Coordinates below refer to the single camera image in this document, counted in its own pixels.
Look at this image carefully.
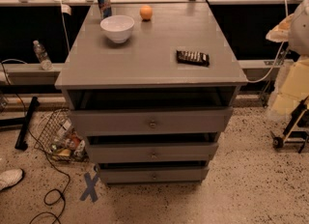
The black metal bar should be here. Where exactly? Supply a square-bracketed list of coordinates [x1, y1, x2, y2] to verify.
[14, 97, 40, 151]

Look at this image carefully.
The black wheeled cart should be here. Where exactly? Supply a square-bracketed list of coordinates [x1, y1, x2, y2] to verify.
[270, 97, 309, 154]

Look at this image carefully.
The white hanging cord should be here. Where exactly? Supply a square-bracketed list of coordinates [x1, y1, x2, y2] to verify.
[47, 0, 72, 54]

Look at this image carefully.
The blue energy drink can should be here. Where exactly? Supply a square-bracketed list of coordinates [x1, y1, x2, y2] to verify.
[98, 0, 112, 19]

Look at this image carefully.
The bottom grey drawer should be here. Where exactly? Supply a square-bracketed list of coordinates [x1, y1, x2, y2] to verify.
[98, 167, 209, 184]

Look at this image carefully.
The orange fruit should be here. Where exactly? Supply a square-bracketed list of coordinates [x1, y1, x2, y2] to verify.
[140, 5, 153, 20]

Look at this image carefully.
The white shoe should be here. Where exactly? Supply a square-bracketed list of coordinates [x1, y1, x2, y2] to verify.
[0, 168, 24, 191]

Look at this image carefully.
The black floor cable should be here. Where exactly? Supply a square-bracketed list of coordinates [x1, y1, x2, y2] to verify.
[0, 61, 71, 224]

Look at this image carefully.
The top grey drawer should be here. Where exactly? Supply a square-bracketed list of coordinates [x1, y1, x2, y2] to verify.
[70, 107, 233, 136]

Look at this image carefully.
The grey drawer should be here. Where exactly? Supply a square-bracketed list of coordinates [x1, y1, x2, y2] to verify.
[70, 107, 233, 136]
[98, 167, 209, 184]
[87, 142, 218, 163]

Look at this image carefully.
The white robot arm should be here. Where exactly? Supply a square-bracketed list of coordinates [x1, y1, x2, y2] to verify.
[266, 0, 309, 119]

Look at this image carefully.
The middle grey drawer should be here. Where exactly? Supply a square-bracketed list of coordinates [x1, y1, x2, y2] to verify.
[87, 142, 218, 163]

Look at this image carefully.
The clear plastic water bottle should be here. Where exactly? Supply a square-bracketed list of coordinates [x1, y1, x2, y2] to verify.
[33, 41, 53, 70]

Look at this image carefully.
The white cable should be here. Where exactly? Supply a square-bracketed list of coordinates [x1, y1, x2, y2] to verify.
[246, 0, 290, 84]

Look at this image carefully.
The wire basket with items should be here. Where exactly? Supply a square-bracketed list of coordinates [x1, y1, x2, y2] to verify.
[35, 108, 88, 162]

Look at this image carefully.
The white ceramic bowl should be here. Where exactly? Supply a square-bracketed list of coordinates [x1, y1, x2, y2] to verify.
[100, 15, 135, 43]

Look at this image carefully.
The blue tape cross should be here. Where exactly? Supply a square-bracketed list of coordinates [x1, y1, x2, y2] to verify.
[80, 173, 98, 203]

